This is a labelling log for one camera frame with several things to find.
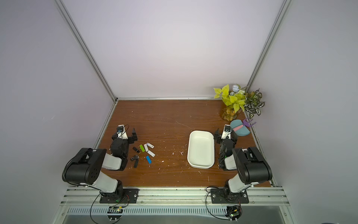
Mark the black usb drive long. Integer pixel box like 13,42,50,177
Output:
133,159,139,168

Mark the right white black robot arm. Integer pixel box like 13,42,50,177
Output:
214,126,273,199

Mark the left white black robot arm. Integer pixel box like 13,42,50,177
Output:
62,125,138,202

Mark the white plastic storage box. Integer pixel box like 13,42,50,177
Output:
187,130,215,169

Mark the blue usb flash drive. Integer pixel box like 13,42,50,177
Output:
146,156,152,164

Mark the teal dustpan with pink brush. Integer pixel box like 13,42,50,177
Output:
230,119,250,137

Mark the purple plastic fork toy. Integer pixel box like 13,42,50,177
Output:
242,118,256,128

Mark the yellow green potted plant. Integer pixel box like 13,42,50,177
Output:
214,85,247,121

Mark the dark variegated plant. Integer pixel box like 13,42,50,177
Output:
244,89,265,119

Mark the left electronics board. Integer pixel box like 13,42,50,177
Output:
107,206,124,223

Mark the electronics board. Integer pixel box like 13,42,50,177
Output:
225,205,242,222
107,206,124,223

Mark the right electronics board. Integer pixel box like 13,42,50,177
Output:
225,205,242,222

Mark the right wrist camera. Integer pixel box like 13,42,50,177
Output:
221,125,232,139

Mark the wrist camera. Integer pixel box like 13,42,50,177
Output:
221,125,232,139
117,125,129,139

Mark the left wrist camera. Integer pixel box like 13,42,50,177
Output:
117,125,129,139

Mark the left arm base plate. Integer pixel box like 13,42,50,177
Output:
99,188,139,204

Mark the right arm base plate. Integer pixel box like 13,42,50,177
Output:
210,188,249,204

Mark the aluminium rail frame front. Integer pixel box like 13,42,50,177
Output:
60,187,289,206

